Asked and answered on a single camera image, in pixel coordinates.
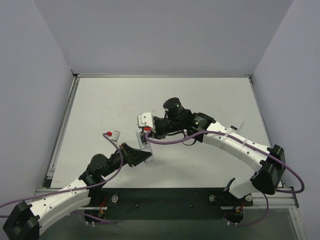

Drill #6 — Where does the white remote control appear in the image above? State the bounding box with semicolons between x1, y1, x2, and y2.
135;129;155;164

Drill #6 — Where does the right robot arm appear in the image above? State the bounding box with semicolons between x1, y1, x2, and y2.
141;97;285;199

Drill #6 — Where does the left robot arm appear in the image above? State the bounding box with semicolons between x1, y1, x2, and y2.
2;143;154;240

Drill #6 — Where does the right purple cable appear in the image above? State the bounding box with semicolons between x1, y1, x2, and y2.
144;129;306;227

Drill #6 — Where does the purple cable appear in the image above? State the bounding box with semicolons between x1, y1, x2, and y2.
0;133;125;225
144;129;306;227

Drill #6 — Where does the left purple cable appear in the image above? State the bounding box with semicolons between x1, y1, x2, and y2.
0;133;125;225

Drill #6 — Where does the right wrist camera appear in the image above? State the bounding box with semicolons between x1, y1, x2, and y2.
137;112;156;133

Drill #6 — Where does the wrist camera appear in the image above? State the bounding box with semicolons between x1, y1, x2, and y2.
105;130;121;143
137;112;156;133

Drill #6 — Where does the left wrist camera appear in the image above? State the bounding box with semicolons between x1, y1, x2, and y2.
105;130;121;143

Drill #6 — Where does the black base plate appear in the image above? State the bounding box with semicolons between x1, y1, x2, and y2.
84;187;253;221

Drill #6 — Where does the aluminium frame rail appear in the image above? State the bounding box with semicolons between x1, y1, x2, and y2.
35;75;110;194

